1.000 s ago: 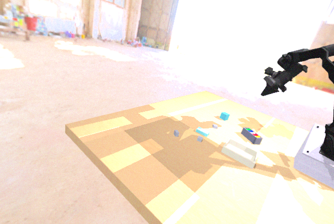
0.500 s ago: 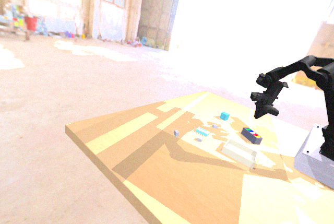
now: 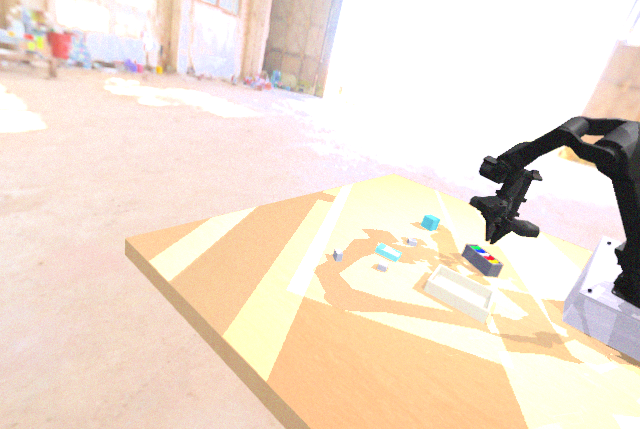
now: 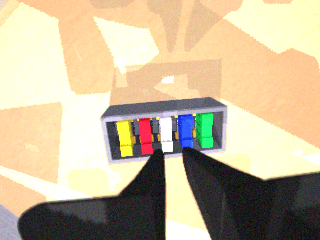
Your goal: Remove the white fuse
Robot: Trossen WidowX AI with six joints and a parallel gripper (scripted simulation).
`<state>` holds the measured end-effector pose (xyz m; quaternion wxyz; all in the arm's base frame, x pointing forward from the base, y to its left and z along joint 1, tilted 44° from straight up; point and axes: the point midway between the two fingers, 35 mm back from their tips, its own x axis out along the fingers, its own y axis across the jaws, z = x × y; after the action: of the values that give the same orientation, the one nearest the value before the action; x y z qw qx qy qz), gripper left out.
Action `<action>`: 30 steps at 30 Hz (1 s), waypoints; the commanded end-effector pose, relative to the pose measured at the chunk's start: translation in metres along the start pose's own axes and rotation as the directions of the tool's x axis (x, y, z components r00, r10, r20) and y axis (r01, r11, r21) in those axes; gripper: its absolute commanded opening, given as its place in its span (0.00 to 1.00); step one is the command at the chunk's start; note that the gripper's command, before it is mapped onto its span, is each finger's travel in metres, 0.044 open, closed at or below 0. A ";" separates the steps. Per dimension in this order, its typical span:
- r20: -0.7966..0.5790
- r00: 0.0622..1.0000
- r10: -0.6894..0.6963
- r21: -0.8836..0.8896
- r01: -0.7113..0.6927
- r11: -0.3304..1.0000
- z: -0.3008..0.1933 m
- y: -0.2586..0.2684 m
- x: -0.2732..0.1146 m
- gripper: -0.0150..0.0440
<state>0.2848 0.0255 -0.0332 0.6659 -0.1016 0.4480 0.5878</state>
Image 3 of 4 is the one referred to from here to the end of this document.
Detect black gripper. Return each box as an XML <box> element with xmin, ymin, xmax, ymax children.
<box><xmin>468</xmin><ymin>187</ymin><xmax>540</xmax><ymax>245</ymax></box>

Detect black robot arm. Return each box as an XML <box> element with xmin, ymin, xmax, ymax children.
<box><xmin>476</xmin><ymin>115</ymin><xmax>640</xmax><ymax>309</ymax></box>

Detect light blue block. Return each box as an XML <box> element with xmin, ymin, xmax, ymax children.
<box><xmin>375</xmin><ymin>243</ymin><xmax>402</xmax><ymax>262</ymax></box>

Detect light blue cube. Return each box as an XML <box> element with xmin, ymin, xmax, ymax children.
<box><xmin>420</xmin><ymin>214</ymin><xmax>440</xmax><ymax>231</ymax></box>

